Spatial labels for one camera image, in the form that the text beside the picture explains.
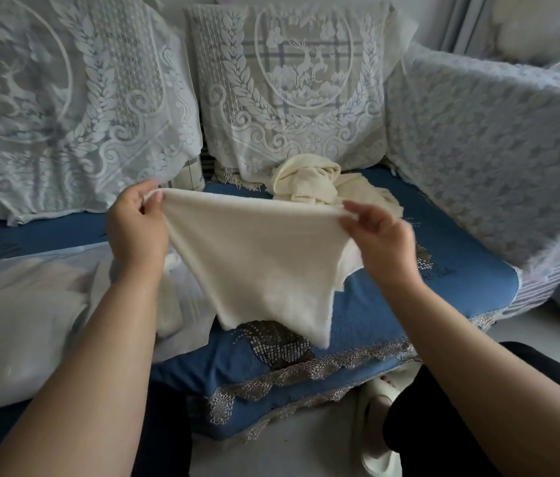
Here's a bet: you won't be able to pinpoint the person's black trousers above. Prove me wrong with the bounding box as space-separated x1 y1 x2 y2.
146 342 560 477

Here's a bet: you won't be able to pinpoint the white deer lace cover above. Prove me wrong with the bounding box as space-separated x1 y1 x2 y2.
0 0 205 227
183 0 418 182

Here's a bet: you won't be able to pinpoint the person's left forearm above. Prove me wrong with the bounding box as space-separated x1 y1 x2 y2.
0 262 162 477

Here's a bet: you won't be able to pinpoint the person's right forearm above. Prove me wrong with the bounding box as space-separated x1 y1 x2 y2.
384 275 560 477

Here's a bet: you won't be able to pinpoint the person's left hand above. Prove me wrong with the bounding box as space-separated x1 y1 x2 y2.
106 179 171 282

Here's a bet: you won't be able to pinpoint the translucent plastic zip bag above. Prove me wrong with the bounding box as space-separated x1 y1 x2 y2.
0 242 216 418

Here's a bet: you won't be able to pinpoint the blue embroidered seat cover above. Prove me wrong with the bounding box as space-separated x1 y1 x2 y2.
0 163 519 443

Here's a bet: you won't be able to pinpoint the white plastic-wrapped bundle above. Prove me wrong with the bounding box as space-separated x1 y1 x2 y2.
488 0 560 65

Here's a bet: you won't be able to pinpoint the person's right hand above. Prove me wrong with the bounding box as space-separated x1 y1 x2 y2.
338 199 425 289

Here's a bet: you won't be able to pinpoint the pale slipper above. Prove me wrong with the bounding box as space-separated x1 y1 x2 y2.
351 374 405 477

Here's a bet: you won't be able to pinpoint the cream cloth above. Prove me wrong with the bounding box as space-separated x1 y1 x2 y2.
269 153 343 207
332 172 405 219
143 187 365 349

